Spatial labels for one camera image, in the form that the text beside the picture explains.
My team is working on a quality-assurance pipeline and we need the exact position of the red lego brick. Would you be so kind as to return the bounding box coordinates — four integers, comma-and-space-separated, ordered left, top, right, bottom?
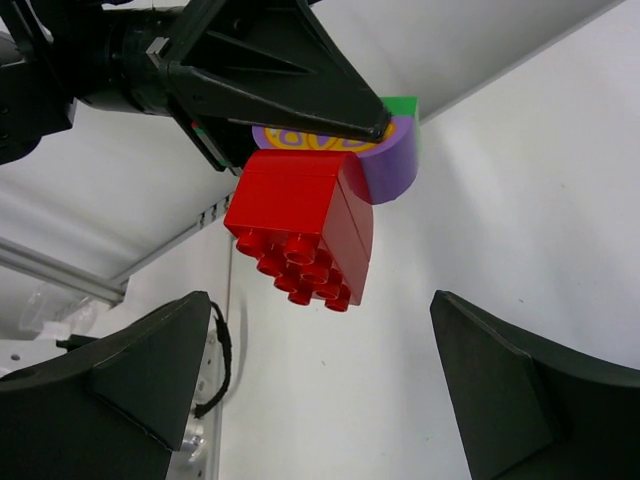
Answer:
224, 149, 374, 312

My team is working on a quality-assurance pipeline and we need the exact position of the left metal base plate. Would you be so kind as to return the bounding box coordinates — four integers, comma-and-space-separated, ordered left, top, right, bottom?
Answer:
166, 323, 232, 480

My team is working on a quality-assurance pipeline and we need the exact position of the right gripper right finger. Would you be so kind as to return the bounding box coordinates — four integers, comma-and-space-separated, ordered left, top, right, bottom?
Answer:
430, 290, 639, 479

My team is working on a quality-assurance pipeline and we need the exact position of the red purple green lego stack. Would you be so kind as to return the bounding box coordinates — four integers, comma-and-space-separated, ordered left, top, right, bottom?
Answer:
252, 96, 420, 205

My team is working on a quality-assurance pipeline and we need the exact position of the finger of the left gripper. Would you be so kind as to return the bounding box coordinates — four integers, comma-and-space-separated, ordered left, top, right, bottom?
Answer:
169, 1, 390, 143

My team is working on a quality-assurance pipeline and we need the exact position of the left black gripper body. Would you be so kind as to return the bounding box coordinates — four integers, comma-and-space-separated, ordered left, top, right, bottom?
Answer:
99, 6, 257, 175

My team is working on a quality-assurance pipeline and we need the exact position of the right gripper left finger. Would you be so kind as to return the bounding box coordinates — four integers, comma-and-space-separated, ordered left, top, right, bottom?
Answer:
1, 291, 211, 479

